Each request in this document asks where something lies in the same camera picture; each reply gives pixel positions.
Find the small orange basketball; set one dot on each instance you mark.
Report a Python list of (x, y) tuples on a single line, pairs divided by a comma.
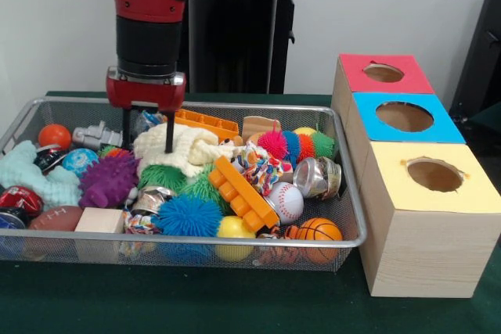
[(318, 230)]

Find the crushed silver can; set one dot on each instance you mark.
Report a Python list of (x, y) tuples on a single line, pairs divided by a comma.
[(317, 177)]

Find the wooden box three holes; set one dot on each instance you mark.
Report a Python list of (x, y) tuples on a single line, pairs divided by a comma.
[(423, 240)]

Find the orange toy brick round studs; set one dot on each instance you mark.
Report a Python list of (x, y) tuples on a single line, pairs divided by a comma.
[(243, 193)]

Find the red orange ball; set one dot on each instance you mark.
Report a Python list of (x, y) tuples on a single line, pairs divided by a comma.
[(54, 136)]

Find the purple spiky ball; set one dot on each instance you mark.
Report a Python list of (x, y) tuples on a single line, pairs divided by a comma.
[(108, 180)]

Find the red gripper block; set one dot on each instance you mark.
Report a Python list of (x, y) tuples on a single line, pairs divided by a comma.
[(145, 91)]

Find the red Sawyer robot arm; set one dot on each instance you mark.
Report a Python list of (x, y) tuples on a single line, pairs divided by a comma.
[(149, 5)]

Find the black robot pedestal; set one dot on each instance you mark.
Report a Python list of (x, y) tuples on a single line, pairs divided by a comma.
[(235, 52)]

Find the dark green table cloth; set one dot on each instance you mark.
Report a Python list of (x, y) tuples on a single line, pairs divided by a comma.
[(235, 303)]

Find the cream knitted cloth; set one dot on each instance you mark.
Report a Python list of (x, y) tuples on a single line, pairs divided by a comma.
[(188, 150)]

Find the long orange toy brick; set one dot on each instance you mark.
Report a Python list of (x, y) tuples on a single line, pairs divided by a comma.
[(207, 123)]

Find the yellow ball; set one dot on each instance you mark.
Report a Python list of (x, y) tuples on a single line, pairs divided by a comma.
[(234, 232)]

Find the blue spiky ball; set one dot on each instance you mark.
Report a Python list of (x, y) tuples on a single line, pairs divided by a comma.
[(186, 215)]

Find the white baseball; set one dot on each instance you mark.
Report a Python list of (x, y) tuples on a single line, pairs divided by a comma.
[(286, 202)]

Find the clear shallow mesh bin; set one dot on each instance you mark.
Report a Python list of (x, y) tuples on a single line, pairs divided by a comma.
[(102, 256)]

